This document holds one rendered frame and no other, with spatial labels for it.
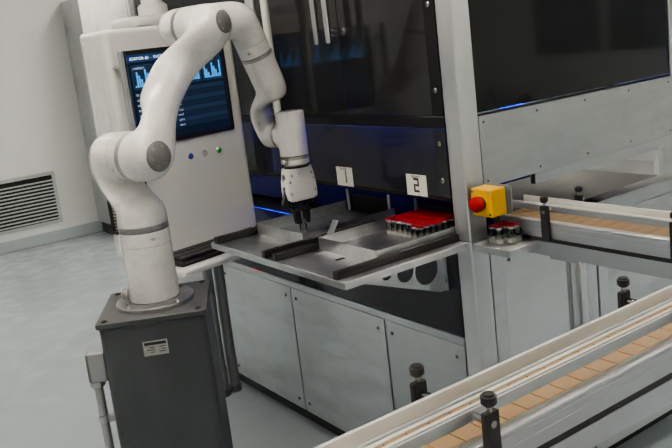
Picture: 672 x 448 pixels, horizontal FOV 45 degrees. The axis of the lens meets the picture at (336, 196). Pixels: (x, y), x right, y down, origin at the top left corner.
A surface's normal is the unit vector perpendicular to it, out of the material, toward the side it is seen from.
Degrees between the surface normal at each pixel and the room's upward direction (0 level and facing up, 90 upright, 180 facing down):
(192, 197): 90
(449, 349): 90
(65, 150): 90
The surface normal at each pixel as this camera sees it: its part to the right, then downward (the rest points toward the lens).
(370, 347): -0.81, 0.21
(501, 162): 0.58, 0.09
